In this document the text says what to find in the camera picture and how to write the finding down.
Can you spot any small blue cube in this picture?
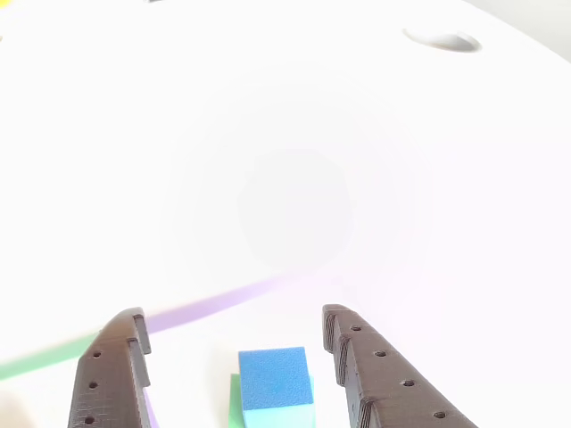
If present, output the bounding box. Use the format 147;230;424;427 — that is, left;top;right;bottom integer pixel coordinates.
238;346;316;428

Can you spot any green square block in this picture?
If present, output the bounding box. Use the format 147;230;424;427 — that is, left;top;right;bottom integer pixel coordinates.
228;373;246;428

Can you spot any green tape square outline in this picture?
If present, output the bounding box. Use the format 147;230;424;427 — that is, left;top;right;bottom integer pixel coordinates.
0;330;103;383

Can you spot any purple tape square outline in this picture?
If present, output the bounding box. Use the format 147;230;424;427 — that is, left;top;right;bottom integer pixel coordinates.
142;271;344;428

